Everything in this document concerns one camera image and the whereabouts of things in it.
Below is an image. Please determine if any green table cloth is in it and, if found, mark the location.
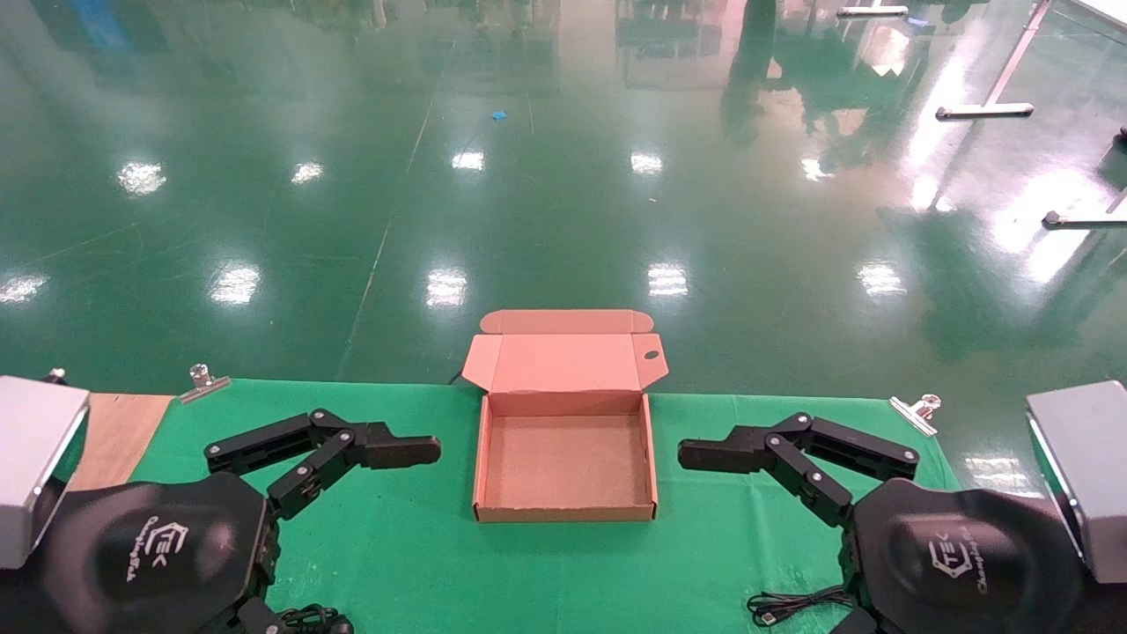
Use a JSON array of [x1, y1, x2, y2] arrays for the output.
[[132, 379, 962, 634]]

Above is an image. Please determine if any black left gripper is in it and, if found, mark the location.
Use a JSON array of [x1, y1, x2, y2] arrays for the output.
[[22, 409, 441, 634]]

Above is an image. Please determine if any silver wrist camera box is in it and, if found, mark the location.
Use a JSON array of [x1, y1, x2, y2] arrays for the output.
[[1026, 380, 1127, 584], [0, 376, 91, 571]]

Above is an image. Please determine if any white T-shaped table leg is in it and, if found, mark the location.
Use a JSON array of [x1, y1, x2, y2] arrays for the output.
[[935, 0, 1055, 122]]

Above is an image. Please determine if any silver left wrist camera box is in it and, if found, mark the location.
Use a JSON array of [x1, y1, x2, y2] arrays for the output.
[[0, 376, 91, 571]]

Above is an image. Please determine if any silver metal binder clip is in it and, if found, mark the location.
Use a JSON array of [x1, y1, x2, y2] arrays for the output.
[[888, 394, 943, 438], [179, 364, 232, 404]]

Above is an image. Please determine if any black cable bundle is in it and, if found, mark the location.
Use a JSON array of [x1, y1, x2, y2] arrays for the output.
[[280, 604, 355, 634]]

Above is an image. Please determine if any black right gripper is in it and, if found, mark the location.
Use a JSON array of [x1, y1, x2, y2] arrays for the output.
[[678, 414, 1094, 634]]

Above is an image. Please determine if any open brown cardboard box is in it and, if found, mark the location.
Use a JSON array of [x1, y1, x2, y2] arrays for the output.
[[460, 308, 670, 524]]

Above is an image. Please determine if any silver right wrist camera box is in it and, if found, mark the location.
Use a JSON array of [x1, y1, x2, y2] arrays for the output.
[[1026, 380, 1127, 584]]

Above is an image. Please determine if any grey table foot bar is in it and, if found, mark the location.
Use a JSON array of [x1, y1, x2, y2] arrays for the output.
[[1042, 187, 1127, 231]]

